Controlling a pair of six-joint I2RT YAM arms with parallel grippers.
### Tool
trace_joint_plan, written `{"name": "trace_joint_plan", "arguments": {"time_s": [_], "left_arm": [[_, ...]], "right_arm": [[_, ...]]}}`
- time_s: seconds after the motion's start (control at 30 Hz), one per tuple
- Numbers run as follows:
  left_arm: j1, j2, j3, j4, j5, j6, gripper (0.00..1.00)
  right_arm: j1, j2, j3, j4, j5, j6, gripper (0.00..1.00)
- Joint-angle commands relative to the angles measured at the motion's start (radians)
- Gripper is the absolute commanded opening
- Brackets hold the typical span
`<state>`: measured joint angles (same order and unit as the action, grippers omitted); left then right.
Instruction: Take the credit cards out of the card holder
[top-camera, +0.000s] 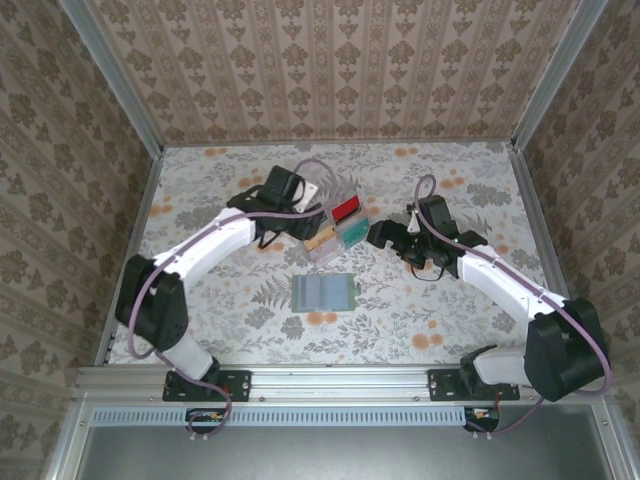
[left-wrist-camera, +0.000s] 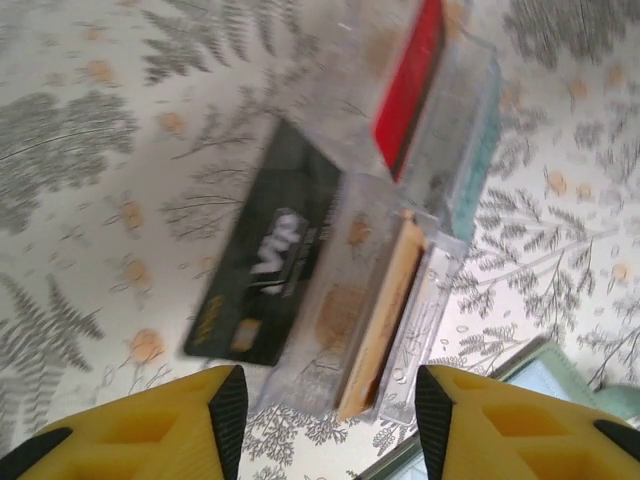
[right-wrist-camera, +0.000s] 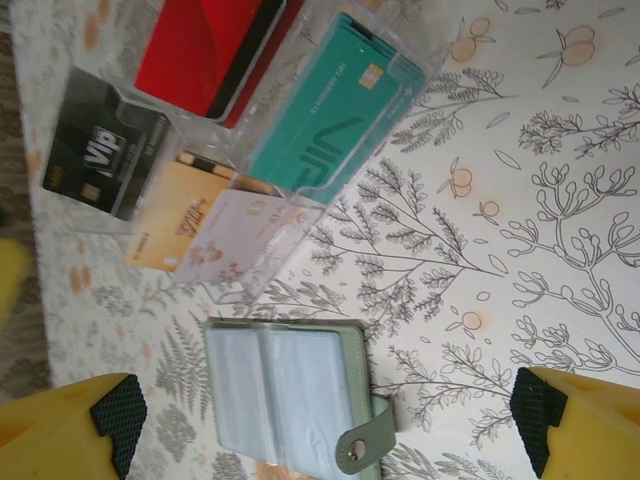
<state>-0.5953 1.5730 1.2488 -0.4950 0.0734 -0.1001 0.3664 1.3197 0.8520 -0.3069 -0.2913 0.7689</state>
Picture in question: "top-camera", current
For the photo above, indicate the aluminium frame bar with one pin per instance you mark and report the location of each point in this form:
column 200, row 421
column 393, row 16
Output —
column 70, row 445
column 605, row 440

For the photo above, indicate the thin aluminium rail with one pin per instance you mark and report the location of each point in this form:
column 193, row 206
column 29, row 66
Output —
column 340, row 144

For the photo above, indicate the teal credit card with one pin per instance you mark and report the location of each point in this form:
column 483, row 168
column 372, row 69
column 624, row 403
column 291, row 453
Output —
column 356, row 233

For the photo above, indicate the aluminium side rail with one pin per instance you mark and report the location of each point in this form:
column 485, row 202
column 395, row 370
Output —
column 540, row 225
column 141, row 210

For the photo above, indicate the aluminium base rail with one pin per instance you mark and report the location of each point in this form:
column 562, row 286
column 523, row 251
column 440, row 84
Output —
column 340, row 382

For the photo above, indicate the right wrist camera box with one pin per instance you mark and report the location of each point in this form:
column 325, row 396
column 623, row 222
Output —
column 413, row 222

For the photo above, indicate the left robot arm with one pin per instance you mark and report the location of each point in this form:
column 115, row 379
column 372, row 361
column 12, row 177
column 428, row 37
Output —
column 210, row 240

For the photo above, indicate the grey metal panel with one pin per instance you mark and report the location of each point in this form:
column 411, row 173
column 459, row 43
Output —
column 340, row 455

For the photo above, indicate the clear acrylic card stand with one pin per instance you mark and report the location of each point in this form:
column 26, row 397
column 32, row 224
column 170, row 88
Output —
column 325, row 257

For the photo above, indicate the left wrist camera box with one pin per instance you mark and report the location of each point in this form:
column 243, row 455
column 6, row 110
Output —
column 306, row 197

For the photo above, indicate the aluminium corner post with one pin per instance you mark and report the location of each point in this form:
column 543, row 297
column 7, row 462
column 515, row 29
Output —
column 556, row 75
column 119, row 80

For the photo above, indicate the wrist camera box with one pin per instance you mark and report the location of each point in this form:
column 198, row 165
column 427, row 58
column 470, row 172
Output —
column 413, row 222
column 306, row 197

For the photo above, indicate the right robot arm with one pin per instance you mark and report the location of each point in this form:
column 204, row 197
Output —
column 505, row 285

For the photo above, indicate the red credit card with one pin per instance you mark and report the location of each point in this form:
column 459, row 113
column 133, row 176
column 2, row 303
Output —
column 346, row 209

